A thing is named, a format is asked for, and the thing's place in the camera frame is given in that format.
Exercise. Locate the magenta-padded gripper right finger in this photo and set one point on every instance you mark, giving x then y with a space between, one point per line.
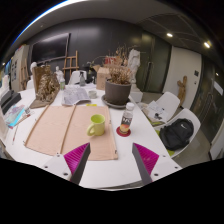
148 159

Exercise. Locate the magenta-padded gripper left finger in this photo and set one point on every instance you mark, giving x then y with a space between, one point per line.
76 159

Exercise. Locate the clear white-capped drink bottle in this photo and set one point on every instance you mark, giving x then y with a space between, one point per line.
126 121

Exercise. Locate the green seat cushion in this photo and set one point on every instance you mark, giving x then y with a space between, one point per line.
170 152

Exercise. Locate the black backpack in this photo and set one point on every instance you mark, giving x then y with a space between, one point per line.
176 133

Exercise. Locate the beige wooden panel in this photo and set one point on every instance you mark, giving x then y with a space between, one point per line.
50 130

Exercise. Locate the yellow-green mug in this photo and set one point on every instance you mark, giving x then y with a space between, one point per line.
97 126

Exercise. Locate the flat round red coaster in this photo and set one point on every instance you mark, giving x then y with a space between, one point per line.
118 132

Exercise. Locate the stack of papers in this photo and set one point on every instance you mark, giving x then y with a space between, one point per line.
156 111

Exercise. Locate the small yellow strip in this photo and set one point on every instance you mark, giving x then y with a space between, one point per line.
91 105

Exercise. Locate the white plastic chair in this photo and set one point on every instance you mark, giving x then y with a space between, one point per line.
75 77
170 100
191 115

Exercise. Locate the grey plant saucer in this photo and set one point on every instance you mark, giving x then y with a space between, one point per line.
115 106

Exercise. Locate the printed newspaper sheet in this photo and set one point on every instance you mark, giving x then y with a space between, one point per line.
75 96

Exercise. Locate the small white cup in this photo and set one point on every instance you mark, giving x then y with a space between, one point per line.
92 94

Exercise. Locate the dried plant in grey pot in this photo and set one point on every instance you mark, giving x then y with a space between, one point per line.
117 91

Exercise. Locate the colourful booklet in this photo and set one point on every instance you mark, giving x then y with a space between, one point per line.
15 116

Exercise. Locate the small pale green bottle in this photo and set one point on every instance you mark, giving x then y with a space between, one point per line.
62 85

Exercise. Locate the wooden figure sculpture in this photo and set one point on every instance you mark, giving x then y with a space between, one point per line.
182 90

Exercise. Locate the grey spray bottle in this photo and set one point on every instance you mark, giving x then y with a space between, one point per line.
82 80

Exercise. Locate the brown cardboard box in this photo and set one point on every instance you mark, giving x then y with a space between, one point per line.
102 79

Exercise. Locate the small white bust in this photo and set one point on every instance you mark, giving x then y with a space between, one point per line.
59 72

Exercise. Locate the black desktop device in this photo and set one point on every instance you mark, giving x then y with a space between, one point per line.
9 100

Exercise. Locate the white plaster statue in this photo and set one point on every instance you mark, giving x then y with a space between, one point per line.
135 66

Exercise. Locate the wooden easel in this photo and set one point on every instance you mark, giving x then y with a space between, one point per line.
71 63

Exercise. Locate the white display board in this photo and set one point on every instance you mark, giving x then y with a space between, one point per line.
19 66

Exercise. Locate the round ceiling spotlight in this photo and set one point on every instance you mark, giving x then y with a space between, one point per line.
207 44
169 34

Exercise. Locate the white pedestal block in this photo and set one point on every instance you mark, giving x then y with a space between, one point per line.
137 96

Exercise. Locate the black wall screen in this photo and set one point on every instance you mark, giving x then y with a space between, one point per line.
50 47

